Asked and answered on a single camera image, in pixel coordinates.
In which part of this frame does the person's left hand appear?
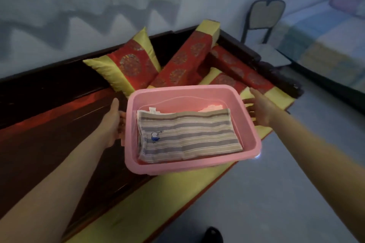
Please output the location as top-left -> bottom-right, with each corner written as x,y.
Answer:
100,98 -> 126,148

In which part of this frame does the person's right hand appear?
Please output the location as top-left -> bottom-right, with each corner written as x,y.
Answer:
243,88 -> 278,127

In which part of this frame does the pink plastic basin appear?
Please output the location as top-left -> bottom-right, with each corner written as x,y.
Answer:
122,84 -> 262,176

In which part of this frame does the person's left forearm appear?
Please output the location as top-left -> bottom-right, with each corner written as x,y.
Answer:
0,133 -> 110,243

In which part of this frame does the person's right forearm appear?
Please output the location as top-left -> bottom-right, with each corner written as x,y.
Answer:
268,107 -> 365,242

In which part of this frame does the red yellow seat cushion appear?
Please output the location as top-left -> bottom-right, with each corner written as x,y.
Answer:
64,45 -> 296,243

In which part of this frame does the red yellow small cushion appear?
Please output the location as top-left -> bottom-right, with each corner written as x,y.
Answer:
199,67 -> 248,95

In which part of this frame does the pink folded cloth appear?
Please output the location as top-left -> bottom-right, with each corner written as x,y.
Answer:
198,103 -> 224,113

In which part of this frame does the red yellow square cushion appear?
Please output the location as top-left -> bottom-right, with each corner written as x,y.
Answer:
83,27 -> 162,97

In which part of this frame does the dark wooden sofa bench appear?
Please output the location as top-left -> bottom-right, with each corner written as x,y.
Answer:
0,25 -> 304,243

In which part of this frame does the black folding chair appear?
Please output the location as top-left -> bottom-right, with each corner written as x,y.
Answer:
241,0 -> 292,67

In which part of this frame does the striped folded cloth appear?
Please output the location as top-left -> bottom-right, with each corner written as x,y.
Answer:
136,108 -> 244,164

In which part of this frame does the red yellow long cushion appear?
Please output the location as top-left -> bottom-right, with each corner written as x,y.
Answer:
147,19 -> 221,89

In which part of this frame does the bed with checkered sheet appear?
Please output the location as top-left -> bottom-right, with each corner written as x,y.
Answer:
276,0 -> 365,113

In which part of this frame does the pink pillow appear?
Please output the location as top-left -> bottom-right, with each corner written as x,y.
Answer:
329,0 -> 365,14

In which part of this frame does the person's black shoe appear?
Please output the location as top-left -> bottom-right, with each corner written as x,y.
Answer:
200,226 -> 224,243

